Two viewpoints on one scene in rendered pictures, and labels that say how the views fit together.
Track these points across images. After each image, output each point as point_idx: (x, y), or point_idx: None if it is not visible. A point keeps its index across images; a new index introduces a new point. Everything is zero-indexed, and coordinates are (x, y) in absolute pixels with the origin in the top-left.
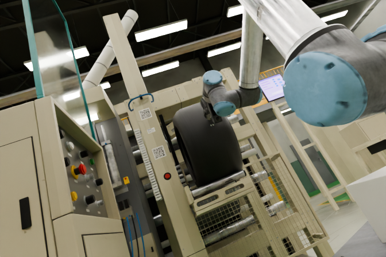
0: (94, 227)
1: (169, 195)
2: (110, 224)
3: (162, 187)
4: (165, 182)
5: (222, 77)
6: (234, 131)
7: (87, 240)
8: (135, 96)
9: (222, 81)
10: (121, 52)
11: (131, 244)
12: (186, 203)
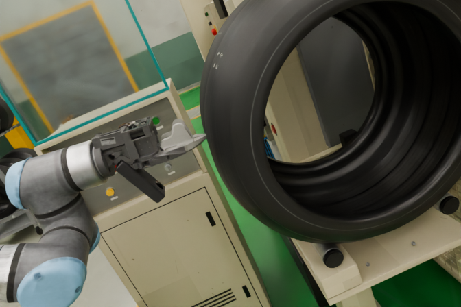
0: (123, 217)
1: (282, 155)
2: (165, 197)
3: (274, 138)
4: (274, 135)
5: (14, 205)
6: (254, 197)
7: (106, 234)
8: None
9: (29, 204)
10: None
11: None
12: None
